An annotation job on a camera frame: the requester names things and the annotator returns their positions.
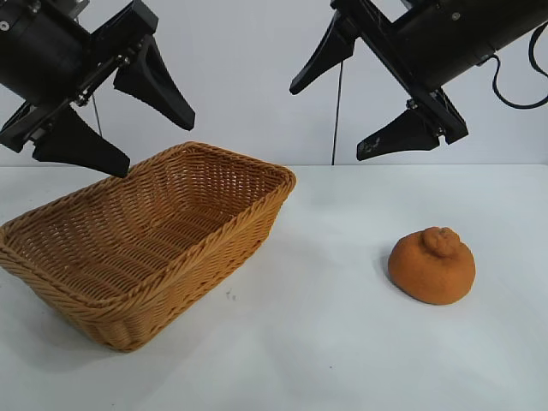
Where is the woven wicker basket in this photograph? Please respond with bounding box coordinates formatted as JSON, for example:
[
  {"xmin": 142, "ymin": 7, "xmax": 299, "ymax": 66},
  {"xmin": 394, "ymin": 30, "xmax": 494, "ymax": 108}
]
[{"xmin": 0, "ymin": 140, "xmax": 297, "ymax": 353}]

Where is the black cable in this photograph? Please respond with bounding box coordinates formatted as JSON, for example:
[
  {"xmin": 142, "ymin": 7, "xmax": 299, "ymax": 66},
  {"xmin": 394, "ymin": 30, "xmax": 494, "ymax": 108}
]
[
  {"xmin": 529, "ymin": 29, "xmax": 548, "ymax": 80},
  {"xmin": 475, "ymin": 53, "xmax": 548, "ymax": 108}
]

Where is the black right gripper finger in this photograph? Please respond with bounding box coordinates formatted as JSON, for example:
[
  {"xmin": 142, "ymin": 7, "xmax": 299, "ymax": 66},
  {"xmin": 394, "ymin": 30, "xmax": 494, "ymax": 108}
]
[
  {"xmin": 356, "ymin": 101, "xmax": 446, "ymax": 163},
  {"xmin": 289, "ymin": 12, "xmax": 365, "ymax": 96}
]

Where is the knobbly orange fruit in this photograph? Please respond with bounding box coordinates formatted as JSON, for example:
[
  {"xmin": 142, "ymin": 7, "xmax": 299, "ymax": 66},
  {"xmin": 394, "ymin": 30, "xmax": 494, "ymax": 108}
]
[{"xmin": 388, "ymin": 225, "xmax": 477, "ymax": 306}]

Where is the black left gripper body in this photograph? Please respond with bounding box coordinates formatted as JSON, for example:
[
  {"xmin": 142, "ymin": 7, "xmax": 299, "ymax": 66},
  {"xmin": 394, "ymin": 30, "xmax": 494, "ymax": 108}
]
[{"xmin": 0, "ymin": 0, "xmax": 160, "ymax": 154}]

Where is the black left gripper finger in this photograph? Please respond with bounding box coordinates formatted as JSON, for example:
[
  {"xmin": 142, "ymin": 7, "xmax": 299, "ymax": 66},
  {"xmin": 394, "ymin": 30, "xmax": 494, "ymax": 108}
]
[
  {"xmin": 33, "ymin": 106, "xmax": 131, "ymax": 179},
  {"xmin": 113, "ymin": 36, "xmax": 196, "ymax": 132}
]

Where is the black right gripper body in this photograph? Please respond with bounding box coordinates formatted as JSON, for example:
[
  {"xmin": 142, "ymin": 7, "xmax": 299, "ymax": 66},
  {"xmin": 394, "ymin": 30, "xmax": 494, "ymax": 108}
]
[{"xmin": 330, "ymin": 0, "xmax": 548, "ymax": 146}]

